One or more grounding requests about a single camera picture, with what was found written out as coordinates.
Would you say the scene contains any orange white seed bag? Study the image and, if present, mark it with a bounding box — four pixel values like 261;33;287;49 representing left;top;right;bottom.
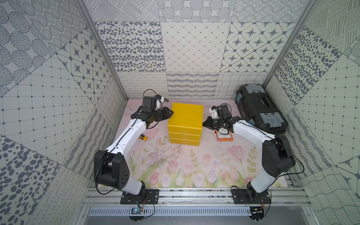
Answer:
215;128;233;142

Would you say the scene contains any yellow plastic drawer cabinet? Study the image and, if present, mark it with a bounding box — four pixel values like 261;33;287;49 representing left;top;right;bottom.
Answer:
167;103;203;146

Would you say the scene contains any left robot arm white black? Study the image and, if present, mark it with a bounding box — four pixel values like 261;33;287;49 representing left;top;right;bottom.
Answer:
93;107;173;196

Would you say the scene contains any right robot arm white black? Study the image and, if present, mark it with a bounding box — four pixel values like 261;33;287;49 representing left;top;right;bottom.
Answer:
202;116;296;196

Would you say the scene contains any yellow black utility knife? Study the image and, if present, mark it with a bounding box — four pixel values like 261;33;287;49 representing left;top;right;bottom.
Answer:
139;134;148;141

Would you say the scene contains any black plastic toolbox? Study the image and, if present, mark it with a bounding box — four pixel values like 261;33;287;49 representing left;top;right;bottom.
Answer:
235;84;288;135

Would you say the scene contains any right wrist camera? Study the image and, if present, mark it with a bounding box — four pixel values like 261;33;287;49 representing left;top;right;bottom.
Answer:
209;103;233;120

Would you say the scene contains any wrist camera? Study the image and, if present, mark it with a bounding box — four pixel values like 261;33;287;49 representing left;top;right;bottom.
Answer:
209;103;233;120
142;95;165;113

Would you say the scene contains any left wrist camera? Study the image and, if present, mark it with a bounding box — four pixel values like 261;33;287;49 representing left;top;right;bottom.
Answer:
142;95;165;113

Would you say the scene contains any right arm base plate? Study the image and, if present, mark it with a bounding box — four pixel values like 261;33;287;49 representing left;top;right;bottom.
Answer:
230;188;272;205

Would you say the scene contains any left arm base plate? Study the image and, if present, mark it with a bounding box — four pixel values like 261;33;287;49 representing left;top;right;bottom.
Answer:
121;189;159;205

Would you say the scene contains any aluminium frame rail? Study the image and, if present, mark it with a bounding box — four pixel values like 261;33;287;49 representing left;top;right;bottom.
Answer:
80;187;311;207

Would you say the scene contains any white slotted cable duct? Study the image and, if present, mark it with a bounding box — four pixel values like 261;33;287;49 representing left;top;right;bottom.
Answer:
88;206;252;217

